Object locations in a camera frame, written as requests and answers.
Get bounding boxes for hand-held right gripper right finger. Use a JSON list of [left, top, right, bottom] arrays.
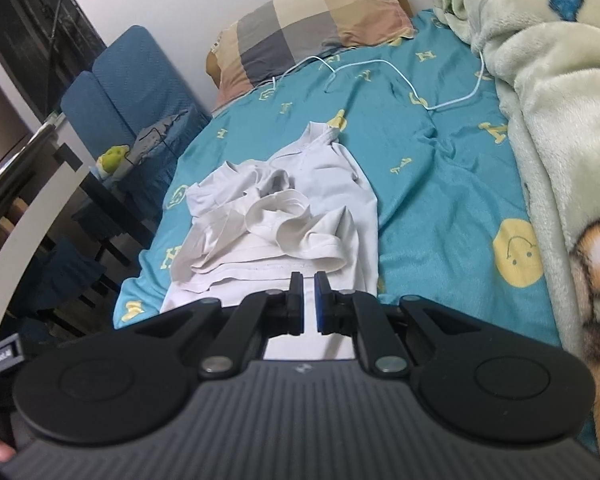
[[315, 271, 507, 381]]

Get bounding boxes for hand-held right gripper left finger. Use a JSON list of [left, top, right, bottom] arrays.
[[112, 271, 307, 381]]

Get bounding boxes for white t-shirt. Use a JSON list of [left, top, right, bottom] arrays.
[[159, 121, 381, 362]]

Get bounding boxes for dark blue covered chair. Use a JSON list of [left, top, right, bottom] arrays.
[[10, 200, 111, 333]]

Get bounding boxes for teal printed bed sheet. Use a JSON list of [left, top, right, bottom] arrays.
[[111, 7, 566, 351]]

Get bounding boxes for dark desk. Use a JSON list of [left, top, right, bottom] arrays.
[[0, 127, 56, 241]]

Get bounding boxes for grey cloth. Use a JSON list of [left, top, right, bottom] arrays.
[[129, 111, 190, 166]]

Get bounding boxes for green plush toy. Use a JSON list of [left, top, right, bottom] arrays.
[[96, 145, 131, 177]]

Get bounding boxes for gold refrigerator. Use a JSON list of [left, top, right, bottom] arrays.
[[0, 60, 31, 183]]

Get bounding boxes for brown pillow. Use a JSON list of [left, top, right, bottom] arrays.
[[206, 0, 415, 92]]

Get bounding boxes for plaid pillow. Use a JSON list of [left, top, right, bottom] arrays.
[[215, 0, 415, 106]]

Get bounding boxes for pale green fleece blanket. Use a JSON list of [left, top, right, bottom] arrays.
[[432, 0, 600, 463]]

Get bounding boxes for dark window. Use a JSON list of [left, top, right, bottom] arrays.
[[0, 0, 107, 122]]

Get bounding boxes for white cable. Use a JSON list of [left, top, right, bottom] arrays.
[[270, 52, 486, 111]]

